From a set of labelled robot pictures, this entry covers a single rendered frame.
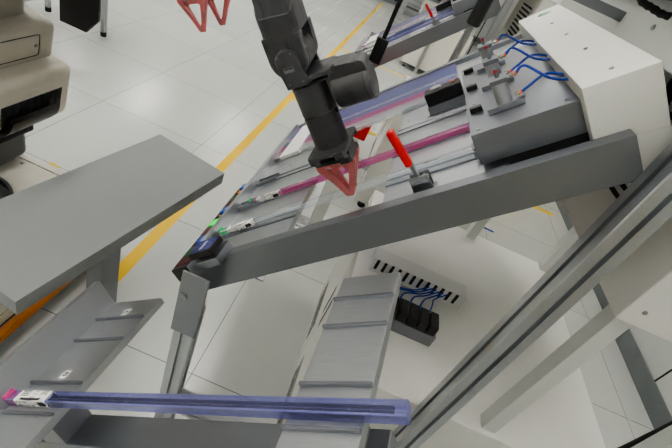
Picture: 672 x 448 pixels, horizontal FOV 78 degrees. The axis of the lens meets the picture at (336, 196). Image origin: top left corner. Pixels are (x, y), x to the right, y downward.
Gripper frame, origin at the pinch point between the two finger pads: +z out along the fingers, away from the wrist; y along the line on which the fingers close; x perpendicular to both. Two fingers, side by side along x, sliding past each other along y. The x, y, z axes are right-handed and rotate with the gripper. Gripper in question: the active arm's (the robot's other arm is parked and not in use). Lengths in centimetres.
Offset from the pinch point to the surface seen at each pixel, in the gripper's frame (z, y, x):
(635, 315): 24.5, -11.3, -38.2
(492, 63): -11.8, 8.9, -26.7
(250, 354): 68, 26, 66
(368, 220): 0.5, -10.6, -4.7
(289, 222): 2.4, -3.2, 12.0
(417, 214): 0.9, -10.7, -12.0
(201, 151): 22, 127, 118
